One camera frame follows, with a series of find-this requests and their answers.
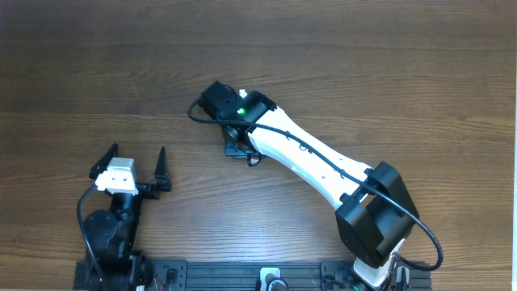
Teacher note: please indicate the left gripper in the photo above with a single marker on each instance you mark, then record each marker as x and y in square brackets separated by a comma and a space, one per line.
[148, 191]

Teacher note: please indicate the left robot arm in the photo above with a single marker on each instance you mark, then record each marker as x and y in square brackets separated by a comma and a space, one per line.
[101, 230]

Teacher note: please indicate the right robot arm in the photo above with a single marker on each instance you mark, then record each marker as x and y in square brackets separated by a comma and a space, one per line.
[307, 161]

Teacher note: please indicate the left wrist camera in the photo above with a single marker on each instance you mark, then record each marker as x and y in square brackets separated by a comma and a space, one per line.
[119, 175]

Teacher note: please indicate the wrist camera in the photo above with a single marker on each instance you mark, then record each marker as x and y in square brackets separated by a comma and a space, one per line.
[242, 93]
[119, 175]

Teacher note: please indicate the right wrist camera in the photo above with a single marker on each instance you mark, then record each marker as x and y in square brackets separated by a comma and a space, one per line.
[242, 93]

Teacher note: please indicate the mounting rail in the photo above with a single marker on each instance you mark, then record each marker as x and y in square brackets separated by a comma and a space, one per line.
[242, 277]

